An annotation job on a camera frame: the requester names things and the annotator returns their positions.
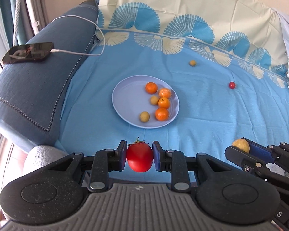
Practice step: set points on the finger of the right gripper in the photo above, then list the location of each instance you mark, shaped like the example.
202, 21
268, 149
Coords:
248, 164
264, 154

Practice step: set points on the dark teal curtain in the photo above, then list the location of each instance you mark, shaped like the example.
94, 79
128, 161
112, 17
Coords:
7, 11

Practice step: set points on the large orange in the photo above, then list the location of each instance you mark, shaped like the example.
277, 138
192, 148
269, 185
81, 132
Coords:
165, 93

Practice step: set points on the black smartphone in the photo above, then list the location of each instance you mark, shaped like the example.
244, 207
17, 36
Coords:
34, 52

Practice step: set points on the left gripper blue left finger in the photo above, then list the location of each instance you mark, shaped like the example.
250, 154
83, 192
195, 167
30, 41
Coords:
105, 161

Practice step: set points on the blue sofa armrest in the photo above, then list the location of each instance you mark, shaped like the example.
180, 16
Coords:
32, 94

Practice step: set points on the yellow-green fruit small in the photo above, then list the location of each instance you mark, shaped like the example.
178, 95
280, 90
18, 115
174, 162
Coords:
242, 144

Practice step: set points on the light blue round plate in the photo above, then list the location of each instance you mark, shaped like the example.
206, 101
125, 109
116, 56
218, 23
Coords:
129, 99

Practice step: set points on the white garment steamer stand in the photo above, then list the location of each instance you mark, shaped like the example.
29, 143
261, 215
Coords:
16, 21

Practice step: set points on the orange tangerine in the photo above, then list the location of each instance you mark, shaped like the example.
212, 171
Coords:
151, 88
164, 103
162, 114

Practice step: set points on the blue patterned cloth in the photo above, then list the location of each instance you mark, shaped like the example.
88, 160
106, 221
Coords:
236, 41

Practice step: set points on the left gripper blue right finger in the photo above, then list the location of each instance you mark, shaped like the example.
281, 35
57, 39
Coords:
174, 162

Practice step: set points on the red cherry tomato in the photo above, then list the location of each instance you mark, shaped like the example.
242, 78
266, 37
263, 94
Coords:
232, 85
139, 156

